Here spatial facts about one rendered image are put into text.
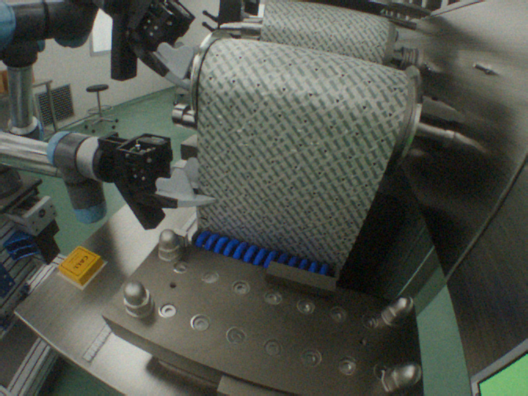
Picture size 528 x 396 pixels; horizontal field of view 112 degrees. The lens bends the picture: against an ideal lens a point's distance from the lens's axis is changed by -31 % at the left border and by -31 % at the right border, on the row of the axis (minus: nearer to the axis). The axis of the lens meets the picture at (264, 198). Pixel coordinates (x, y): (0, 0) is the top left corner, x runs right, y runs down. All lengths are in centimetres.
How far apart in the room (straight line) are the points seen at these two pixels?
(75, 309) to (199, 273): 28
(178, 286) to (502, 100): 42
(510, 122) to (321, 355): 31
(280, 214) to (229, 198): 8
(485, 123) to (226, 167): 31
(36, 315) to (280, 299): 45
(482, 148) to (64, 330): 65
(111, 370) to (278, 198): 37
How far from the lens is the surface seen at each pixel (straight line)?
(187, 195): 37
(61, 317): 55
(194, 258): 38
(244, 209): 36
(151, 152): 39
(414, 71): 34
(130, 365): 46
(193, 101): 32
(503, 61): 32
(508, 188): 26
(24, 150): 68
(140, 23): 42
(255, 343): 31
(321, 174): 31
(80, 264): 57
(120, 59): 46
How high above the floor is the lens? 132
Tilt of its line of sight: 34 degrees down
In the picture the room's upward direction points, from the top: 8 degrees clockwise
